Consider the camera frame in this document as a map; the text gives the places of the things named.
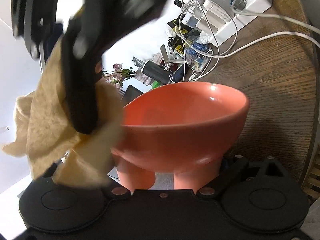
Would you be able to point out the black cylindrical speaker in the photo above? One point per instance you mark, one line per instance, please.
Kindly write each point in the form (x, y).
(156, 72)

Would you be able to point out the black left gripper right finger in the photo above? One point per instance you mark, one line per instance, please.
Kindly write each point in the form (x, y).
(115, 191)

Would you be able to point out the black opposite left gripper left finger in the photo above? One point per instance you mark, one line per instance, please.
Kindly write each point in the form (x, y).
(79, 78)

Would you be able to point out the pink flower bouquet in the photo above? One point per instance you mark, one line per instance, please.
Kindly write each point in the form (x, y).
(118, 75)

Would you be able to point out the beige cleaning cloth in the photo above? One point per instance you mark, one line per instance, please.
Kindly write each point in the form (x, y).
(45, 134)

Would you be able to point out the white charger adapter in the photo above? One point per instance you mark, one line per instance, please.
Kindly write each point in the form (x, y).
(221, 8)

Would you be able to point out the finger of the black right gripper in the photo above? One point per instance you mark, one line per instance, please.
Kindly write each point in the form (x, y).
(233, 171)

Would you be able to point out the orange footed ceramic bowl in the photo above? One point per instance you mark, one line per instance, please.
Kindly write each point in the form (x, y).
(182, 128)

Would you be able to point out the white power strip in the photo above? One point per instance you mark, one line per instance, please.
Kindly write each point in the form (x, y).
(212, 24)

